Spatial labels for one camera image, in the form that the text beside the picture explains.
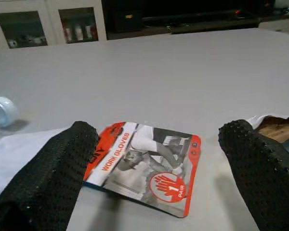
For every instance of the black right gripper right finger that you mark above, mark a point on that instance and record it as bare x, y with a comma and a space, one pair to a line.
262, 173

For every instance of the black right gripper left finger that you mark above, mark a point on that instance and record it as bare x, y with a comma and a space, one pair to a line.
43, 173

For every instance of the clear plastic water bottle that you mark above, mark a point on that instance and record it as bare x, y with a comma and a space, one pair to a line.
1, 111

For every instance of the red work gloves packaging card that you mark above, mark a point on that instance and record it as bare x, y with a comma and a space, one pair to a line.
139, 168

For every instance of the torn brown paper packaging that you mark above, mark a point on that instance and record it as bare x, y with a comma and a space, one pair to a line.
274, 130

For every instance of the white cup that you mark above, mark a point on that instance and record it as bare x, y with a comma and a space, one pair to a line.
41, 39
13, 42

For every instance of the white red can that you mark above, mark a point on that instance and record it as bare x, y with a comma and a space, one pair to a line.
78, 33
68, 34
88, 31

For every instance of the white glass-door cabinet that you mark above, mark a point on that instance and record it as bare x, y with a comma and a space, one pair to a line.
50, 24

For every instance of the black TV console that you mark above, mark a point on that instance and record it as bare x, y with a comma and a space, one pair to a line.
183, 14

